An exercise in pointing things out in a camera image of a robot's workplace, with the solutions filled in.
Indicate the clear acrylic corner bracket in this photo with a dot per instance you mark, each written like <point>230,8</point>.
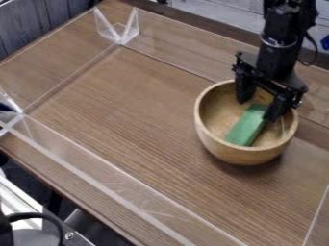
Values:
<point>118,33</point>

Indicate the grey metal bracket with screw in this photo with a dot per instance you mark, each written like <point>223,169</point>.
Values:
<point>36,237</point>

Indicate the blue object at right edge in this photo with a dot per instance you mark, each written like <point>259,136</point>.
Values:
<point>324,43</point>

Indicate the clear acrylic front barrier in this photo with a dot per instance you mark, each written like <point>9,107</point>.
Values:
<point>150,218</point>

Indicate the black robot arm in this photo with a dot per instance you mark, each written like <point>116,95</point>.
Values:
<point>287,20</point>

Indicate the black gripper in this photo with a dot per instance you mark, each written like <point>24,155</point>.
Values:
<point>269,70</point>

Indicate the green rectangular block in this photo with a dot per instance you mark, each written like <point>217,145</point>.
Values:
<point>249,126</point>

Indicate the brown wooden bowl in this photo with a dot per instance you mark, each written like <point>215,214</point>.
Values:
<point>217,112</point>

